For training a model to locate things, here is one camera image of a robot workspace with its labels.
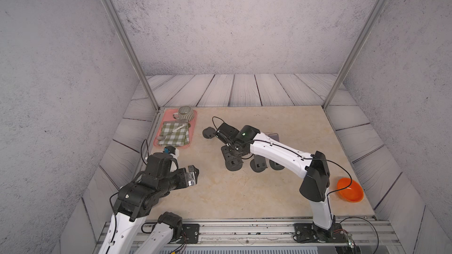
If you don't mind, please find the metal corner post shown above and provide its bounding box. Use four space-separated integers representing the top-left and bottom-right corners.
322 0 388 112
101 0 160 111

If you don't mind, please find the aluminium rail frame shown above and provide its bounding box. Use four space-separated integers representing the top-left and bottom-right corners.
162 217 405 254

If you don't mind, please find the left metal corner post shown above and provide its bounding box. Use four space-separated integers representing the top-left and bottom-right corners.
101 0 160 111

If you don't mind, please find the right metal corner post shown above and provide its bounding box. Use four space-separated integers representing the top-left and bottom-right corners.
322 0 388 112

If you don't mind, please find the green checkered cloth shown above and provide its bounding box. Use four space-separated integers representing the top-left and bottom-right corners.
157 121 191 147

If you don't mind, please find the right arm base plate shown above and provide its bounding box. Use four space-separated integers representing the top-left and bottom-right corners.
293 223 348 243

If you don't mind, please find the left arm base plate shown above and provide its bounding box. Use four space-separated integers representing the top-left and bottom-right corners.
170 223 200 244

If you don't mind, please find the pink plastic tray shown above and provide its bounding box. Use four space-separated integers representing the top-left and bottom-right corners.
153 109 197 148

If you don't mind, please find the striped ceramic cup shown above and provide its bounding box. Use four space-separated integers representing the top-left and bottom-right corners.
173 106 195 122

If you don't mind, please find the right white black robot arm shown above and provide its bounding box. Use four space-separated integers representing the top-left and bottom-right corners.
202 122 334 231

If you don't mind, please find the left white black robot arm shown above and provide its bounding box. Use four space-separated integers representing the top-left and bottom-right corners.
99 147 200 254

